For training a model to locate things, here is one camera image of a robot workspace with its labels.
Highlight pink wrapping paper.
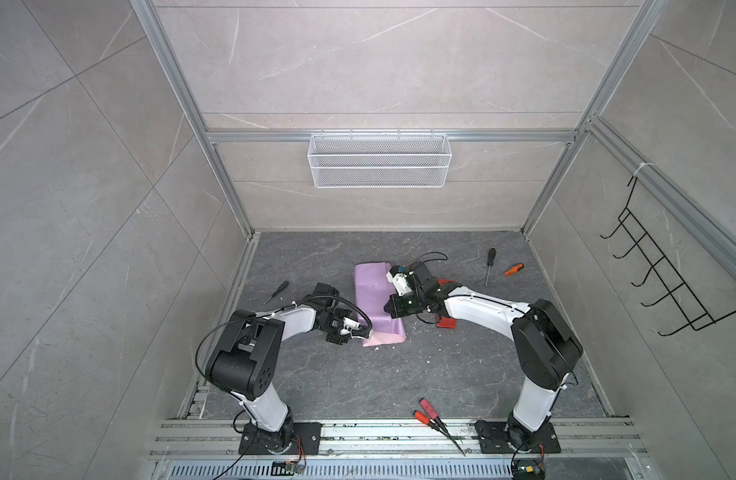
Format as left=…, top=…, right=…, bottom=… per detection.
left=353, top=262, right=407, bottom=347

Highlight red tape dispenser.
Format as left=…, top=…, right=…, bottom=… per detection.
left=434, top=279, right=460, bottom=329

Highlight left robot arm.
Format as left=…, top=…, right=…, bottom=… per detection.
left=195, top=296, right=372, bottom=454

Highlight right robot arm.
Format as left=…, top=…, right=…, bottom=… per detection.
left=384, top=282, right=583, bottom=451

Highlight small black tool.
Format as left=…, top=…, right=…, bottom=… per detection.
left=264, top=280, right=290, bottom=304

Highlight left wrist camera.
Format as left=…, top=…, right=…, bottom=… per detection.
left=338, top=317, right=371, bottom=338

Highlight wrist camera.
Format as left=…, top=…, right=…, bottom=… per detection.
left=338, top=317, right=371, bottom=338
left=386, top=260, right=439, bottom=297

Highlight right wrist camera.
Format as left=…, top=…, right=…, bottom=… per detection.
left=386, top=260, right=439, bottom=297

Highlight black handled screwdriver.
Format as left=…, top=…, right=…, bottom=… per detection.
left=484, top=247, right=497, bottom=286

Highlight orange handled screwdriver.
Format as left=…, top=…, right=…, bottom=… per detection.
left=504, top=263, right=524, bottom=277

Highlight red handled screwdriver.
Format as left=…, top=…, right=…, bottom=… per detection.
left=414, top=410, right=465, bottom=455

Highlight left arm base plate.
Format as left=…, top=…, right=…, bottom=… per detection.
left=239, top=422, right=322, bottom=456

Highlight white wire mesh basket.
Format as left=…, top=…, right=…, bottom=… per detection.
left=307, top=134, right=452, bottom=189

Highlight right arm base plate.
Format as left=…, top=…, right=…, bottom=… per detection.
left=474, top=417, right=561, bottom=454

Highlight aluminium mounting rail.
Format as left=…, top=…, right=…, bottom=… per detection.
left=145, top=417, right=648, bottom=459

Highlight black wire hook rack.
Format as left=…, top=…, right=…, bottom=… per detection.
left=599, top=176, right=736, bottom=338

